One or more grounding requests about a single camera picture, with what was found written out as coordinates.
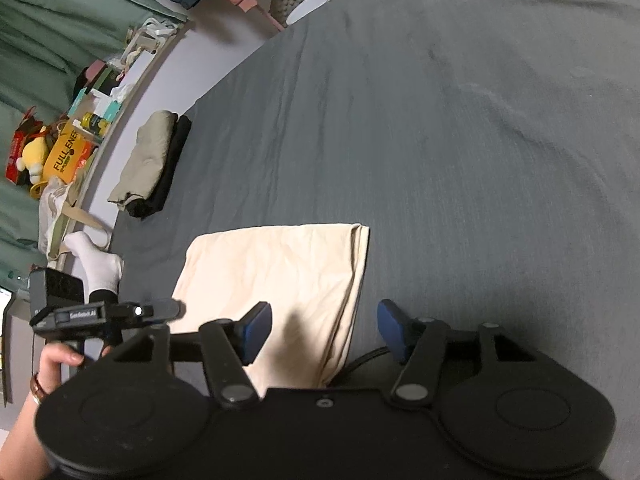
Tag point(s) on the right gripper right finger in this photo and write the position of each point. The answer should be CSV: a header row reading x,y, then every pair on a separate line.
x,y
418,345

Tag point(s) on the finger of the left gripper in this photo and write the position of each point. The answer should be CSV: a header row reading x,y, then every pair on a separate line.
x,y
160,311

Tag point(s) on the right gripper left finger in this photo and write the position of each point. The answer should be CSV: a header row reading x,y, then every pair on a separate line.
x,y
227,348

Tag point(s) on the cream beige garment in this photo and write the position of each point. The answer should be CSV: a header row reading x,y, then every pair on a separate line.
x,y
310,275

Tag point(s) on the bare left forearm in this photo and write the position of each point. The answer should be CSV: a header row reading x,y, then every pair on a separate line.
x,y
22,455

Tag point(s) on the person's left hand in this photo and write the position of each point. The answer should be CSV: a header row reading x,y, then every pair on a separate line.
x,y
52,357

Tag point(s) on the white sock foot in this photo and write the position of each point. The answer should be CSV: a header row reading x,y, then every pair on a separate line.
x,y
103,270

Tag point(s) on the folded black garment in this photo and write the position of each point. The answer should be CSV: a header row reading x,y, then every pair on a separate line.
x,y
142,208

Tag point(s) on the beige tote bag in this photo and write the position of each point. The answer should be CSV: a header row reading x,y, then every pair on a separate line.
x,y
59,211

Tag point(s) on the folded khaki garment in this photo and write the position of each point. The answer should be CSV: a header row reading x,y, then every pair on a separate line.
x,y
146,162

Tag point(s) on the orange cardboard box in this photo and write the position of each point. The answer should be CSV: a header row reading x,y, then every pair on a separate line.
x,y
69,153

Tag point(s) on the cluttered windowsill shelf items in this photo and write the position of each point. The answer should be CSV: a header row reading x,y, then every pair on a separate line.
x,y
106,87

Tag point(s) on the yellow plush toy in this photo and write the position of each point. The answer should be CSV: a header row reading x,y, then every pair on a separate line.
x,y
33,157

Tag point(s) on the dark grey bed sheet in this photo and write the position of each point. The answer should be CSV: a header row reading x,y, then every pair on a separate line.
x,y
492,146

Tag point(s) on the green curtain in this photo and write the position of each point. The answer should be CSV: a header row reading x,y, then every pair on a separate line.
x,y
46,43

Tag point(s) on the white bucket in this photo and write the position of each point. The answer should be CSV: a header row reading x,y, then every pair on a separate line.
x,y
303,9

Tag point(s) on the black camera box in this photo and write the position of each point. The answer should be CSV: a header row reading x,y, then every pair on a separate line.
x,y
52,288

